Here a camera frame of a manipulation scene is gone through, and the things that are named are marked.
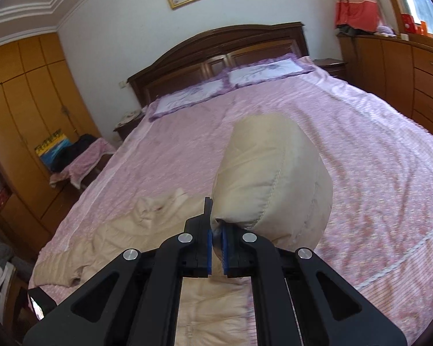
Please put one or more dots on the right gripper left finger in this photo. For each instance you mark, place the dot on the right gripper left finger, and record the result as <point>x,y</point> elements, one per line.
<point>134,300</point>

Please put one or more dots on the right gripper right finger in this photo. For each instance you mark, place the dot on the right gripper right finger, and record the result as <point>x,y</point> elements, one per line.
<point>299,299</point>

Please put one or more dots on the beige down jacket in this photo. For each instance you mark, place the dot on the beige down jacket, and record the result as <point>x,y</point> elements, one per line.
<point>271,182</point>

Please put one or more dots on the black clothes on stool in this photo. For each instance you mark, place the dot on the black clothes on stool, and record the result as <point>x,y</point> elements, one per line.
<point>69,153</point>

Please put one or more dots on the pink floral bedspread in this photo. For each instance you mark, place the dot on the pink floral bedspread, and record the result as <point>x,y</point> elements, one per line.
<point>379,236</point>

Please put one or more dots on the seated person in grey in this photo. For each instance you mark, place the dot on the seated person in grey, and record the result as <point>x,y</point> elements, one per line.
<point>10,263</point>

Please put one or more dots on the stool with pink cloth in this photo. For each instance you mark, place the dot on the stool with pink cloth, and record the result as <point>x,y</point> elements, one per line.
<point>83,164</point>

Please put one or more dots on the red box on shelf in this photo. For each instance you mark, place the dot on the red box on shelf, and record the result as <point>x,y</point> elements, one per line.
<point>4,197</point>

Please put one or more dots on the blue yellow picture board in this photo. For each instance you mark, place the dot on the blue yellow picture board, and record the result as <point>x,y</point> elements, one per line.
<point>50,147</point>

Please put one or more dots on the left dark nightstand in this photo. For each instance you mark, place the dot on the left dark nightstand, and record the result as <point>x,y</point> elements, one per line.
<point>129,122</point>

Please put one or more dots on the dark nightstand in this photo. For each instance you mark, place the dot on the dark nightstand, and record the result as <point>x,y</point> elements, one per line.
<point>334,67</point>
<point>129,122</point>

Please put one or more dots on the left purple frilled pillow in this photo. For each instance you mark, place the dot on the left purple frilled pillow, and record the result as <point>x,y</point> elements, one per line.
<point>187,97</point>

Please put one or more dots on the purple frilled pillow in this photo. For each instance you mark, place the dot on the purple frilled pillow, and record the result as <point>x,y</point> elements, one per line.
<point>187,97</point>
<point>267,70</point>

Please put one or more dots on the orange wooden wardrobe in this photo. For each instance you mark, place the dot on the orange wooden wardrobe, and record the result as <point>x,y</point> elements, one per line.
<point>37,97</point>

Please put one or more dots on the right purple frilled pillow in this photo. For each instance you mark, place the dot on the right purple frilled pillow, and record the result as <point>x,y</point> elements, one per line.
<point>267,70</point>

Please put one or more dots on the right dark nightstand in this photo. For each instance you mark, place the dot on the right dark nightstand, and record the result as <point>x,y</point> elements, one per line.
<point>334,67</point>

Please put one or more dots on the wooden drawer cabinet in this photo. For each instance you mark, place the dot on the wooden drawer cabinet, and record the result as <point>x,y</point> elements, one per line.
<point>397,71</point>

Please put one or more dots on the dark wooden headboard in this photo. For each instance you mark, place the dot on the dark wooden headboard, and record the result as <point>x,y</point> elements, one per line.
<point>208,54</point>

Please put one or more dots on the red items on windowsill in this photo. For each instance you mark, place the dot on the red items on windowsill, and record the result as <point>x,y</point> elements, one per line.
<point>411,27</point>

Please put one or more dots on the pink and white curtain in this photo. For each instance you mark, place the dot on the pink and white curtain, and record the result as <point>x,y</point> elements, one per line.
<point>359,14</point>

